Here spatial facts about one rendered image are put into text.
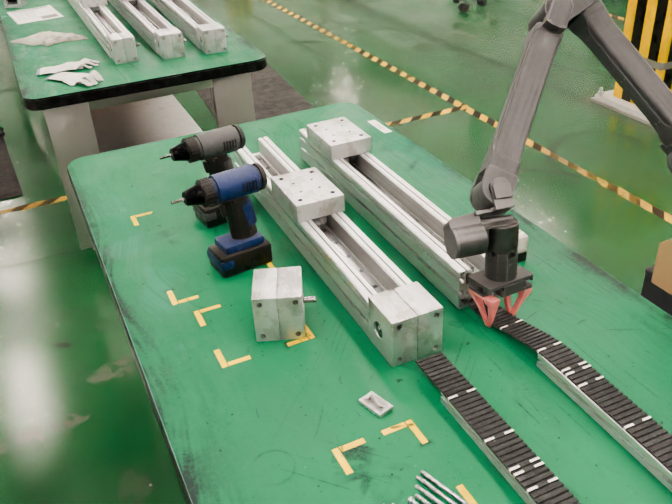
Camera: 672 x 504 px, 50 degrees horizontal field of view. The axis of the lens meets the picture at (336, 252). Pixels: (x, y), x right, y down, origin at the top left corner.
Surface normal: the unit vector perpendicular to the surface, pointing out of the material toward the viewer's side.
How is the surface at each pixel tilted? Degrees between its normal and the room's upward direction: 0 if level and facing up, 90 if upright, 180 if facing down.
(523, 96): 45
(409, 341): 90
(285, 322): 90
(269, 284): 0
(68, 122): 90
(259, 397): 0
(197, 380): 0
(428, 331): 90
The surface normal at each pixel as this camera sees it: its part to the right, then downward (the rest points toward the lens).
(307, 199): -0.04, -0.85
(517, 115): 0.12, -0.24
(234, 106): 0.42, 0.46
